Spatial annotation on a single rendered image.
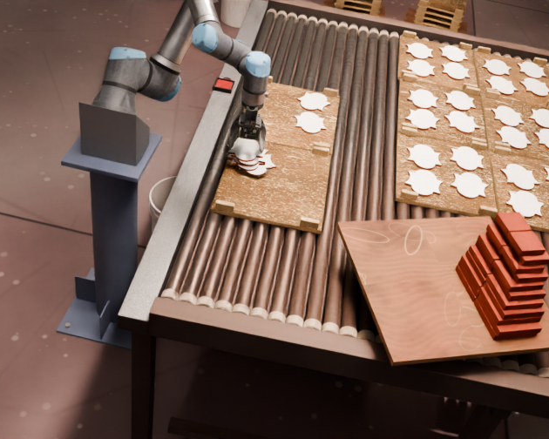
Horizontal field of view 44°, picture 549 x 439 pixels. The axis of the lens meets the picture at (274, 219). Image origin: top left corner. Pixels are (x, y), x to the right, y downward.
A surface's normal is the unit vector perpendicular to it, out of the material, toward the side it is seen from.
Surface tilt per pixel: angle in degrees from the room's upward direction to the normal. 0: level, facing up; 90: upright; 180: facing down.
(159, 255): 0
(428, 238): 0
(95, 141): 90
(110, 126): 90
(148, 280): 0
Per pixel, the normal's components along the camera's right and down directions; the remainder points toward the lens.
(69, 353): 0.14, -0.74
